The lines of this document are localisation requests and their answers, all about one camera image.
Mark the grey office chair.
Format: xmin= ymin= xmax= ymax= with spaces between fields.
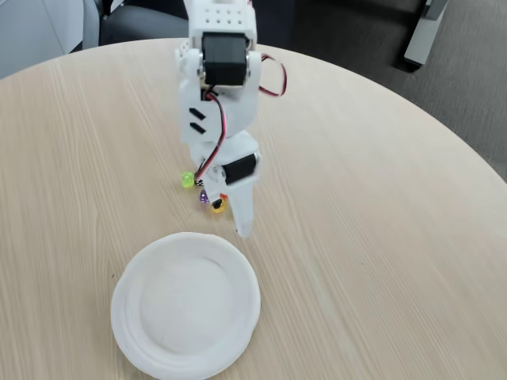
xmin=98 ymin=0 xmax=190 ymax=48

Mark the red black servo cable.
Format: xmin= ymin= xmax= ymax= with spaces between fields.
xmin=257 ymin=56 xmax=288 ymax=99
xmin=194 ymin=91 xmax=227 ymax=188

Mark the white cabinet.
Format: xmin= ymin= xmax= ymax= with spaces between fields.
xmin=0 ymin=0 xmax=100 ymax=79

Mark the white desk leg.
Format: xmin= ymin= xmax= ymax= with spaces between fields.
xmin=403 ymin=0 xmax=448 ymax=67

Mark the white paper plate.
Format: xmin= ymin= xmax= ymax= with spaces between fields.
xmin=110 ymin=231 xmax=262 ymax=380

